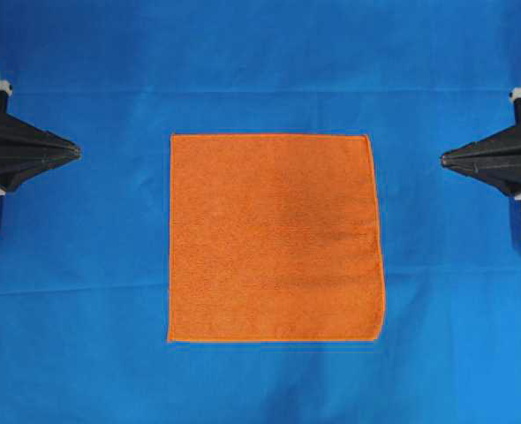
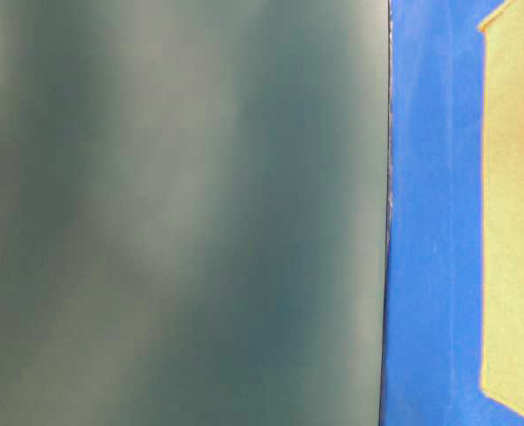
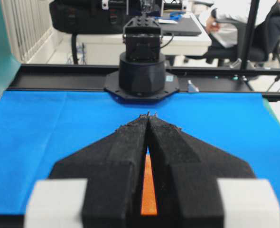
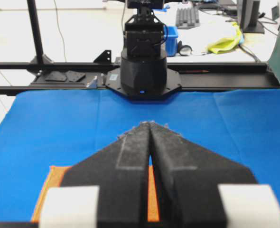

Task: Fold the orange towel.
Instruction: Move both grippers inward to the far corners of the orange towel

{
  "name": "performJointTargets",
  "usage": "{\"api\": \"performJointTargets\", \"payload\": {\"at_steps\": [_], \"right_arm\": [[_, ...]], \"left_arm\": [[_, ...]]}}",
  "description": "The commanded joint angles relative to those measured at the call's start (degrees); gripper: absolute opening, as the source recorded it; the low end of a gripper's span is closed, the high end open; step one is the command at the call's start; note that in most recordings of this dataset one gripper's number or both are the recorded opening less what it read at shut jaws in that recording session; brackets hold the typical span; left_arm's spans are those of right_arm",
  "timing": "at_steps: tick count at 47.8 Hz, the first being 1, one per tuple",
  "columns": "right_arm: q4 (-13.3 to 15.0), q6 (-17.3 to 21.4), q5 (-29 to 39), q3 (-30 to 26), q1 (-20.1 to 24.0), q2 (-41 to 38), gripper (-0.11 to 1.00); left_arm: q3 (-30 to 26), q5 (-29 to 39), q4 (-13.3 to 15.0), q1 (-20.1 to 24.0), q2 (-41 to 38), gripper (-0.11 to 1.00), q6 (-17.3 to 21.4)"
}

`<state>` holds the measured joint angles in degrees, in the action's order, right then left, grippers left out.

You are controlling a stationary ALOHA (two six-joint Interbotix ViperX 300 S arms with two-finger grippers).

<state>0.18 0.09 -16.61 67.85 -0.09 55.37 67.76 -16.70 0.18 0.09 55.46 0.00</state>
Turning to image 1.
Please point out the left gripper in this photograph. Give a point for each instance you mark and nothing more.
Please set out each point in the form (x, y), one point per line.
(16, 167)

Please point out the orange towel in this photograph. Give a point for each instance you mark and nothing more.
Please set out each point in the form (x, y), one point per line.
(274, 237)

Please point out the blue table cloth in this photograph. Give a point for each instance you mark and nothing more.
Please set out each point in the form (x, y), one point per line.
(83, 249)

